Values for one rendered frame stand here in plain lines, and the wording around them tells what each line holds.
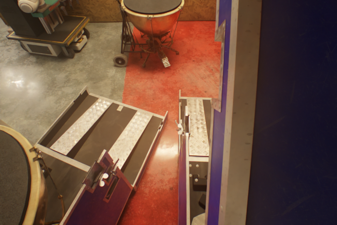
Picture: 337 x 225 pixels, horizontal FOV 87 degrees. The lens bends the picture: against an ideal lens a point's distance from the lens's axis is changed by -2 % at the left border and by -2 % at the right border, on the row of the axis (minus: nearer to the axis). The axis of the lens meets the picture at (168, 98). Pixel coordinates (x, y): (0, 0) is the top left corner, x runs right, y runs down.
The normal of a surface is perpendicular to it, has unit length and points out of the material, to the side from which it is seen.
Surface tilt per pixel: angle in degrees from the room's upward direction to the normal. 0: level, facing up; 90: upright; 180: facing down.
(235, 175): 42
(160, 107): 0
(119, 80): 0
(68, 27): 0
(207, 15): 90
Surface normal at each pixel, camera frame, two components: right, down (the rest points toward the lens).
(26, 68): 0.00, -0.60
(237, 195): -0.03, 0.08
